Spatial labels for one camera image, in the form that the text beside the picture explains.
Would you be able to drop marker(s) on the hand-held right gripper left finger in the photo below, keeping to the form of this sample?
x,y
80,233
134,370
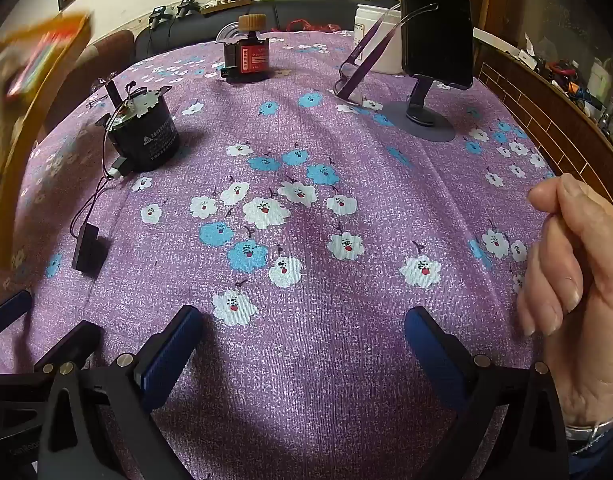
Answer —
x,y
171,355

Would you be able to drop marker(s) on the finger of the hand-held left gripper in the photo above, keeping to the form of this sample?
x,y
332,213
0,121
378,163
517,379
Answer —
x,y
69,345
9,306

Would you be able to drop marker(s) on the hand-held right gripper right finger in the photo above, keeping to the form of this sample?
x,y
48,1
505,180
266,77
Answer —
x,y
436,360

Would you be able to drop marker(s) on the yellow cardboard box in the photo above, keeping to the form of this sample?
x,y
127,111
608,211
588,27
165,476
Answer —
x,y
61,65

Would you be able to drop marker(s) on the person's right forearm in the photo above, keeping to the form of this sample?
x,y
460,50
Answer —
x,y
601,466

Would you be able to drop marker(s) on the person's right hand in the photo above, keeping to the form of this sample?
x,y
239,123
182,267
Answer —
x,y
581,285

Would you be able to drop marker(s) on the purple floral tablecloth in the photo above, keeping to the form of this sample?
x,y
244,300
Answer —
x,y
336,285

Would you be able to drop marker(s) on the black cylindrical motor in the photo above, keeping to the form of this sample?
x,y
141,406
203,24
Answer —
x,y
146,137

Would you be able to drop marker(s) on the grey phone stand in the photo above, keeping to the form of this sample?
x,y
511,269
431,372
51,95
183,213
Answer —
x,y
421,125

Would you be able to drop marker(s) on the wooden sideboard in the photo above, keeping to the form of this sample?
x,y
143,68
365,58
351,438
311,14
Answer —
x,y
536,110

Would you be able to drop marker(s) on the brown armchair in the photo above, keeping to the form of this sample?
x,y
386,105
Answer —
x,y
111,50

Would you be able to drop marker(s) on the black ink bottle wooden cap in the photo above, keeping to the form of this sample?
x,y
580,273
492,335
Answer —
x,y
251,60

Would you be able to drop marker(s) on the purple eyeglasses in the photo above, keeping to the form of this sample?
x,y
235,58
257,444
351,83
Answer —
x,y
372,57

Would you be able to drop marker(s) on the pile of small tools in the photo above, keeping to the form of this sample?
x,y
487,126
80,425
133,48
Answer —
x,y
561,67

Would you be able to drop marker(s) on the white plastic jar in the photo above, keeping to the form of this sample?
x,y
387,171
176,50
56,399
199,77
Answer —
x,y
381,45

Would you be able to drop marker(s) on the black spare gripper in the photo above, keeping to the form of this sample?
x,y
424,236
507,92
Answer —
x,y
186,7
159,16

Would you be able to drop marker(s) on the black smartphone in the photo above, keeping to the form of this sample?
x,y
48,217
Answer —
x,y
436,25

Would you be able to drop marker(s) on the brown board with ornaments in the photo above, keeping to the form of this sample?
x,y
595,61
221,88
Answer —
x,y
226,2

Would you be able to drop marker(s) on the black leather sofa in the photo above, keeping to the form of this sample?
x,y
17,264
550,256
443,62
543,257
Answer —
x,y
296,10

